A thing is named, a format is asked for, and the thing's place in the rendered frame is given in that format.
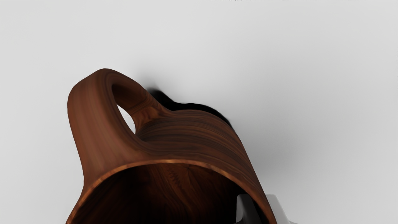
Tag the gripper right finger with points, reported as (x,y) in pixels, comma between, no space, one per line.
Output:
(279,214)

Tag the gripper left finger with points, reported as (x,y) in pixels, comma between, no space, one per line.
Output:
(242,211)

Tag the brown wooden mug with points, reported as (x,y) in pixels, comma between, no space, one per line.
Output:
(174,137)

